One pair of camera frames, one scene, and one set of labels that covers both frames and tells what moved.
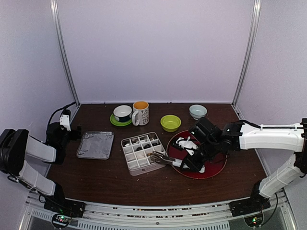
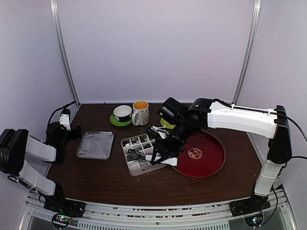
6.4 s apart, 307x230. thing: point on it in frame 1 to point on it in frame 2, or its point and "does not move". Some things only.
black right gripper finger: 194,164 to 164,156
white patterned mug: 140,115 does not move
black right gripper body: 208,149 to 174,145
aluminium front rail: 212,216 does not move
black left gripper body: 75,136 does not move
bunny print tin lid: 96,144 does not move
